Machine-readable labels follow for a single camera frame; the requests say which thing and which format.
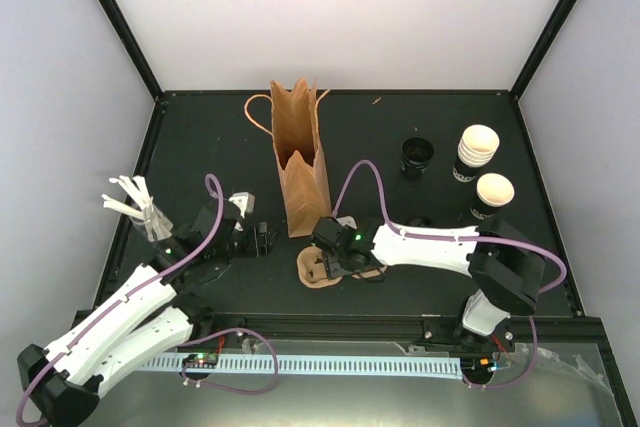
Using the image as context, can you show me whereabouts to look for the white wooden stirrers in glass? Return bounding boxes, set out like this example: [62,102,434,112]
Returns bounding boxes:
[102,175,173,243]

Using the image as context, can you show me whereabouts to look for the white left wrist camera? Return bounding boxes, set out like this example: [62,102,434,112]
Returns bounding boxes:
[228,192,255,219]

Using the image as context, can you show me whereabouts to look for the black front aluminium rail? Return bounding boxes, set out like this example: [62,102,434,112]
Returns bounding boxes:
[191,312,606,346]

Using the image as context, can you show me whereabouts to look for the single black paper cup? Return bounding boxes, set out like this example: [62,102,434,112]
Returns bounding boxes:
[470,173,515,220]

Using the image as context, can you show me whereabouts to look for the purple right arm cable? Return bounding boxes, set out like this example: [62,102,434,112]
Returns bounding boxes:
[331,160,569,293]

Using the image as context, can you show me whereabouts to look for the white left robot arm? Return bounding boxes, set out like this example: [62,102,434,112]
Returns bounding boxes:
[17,192,274,426]

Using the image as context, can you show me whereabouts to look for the right small circuit board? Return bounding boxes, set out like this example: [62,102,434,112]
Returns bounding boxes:
[461,357,513,374]

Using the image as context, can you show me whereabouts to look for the stack of black paper cups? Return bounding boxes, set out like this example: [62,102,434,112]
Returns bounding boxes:
[453,124,500,183]

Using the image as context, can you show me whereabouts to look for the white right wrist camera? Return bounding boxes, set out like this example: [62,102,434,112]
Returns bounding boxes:
[337,216,357,229]

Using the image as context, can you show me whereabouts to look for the black frame post right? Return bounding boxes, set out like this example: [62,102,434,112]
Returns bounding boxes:
[510,0,578,100]

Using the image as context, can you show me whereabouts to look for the black frame post left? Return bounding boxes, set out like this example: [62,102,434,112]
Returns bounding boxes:
[98,0,163,101]

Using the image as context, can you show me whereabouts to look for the small circuit board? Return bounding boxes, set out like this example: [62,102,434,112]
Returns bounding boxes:
[461,357,513,374]
[182,353,219,369]

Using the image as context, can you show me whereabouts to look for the black cup with coffee beans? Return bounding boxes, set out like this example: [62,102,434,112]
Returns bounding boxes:
[401,137,435,181]

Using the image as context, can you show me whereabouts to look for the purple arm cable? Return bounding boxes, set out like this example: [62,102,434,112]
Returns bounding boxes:
[331,160,569,293]
[17,174,225,426]

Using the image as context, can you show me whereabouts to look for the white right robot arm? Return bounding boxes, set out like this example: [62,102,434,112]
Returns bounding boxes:
[311,217,545,352]

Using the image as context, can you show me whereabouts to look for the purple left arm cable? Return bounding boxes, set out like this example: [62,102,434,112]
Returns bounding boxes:
[17,174,225,426]

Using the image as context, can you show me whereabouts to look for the brown paper bag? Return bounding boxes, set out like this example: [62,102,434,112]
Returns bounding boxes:
[244,78,331,238]

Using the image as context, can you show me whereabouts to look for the white slotted cable duct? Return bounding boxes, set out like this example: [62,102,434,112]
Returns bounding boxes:
[139,353,462,380]

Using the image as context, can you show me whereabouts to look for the black frame post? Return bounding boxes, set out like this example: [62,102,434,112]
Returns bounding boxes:
[98,0,163,101]
[510,0,578,100]

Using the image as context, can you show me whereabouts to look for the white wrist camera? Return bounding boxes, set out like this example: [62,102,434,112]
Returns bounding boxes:
[337,216,357,229]
[228,192,255,219]

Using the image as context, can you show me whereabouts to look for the left small circuit board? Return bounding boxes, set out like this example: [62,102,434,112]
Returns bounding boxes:
[182,353,219,369]

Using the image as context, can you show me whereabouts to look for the brown cardboard cup carrier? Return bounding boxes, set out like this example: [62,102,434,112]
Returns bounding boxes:
[296,246,386,289]

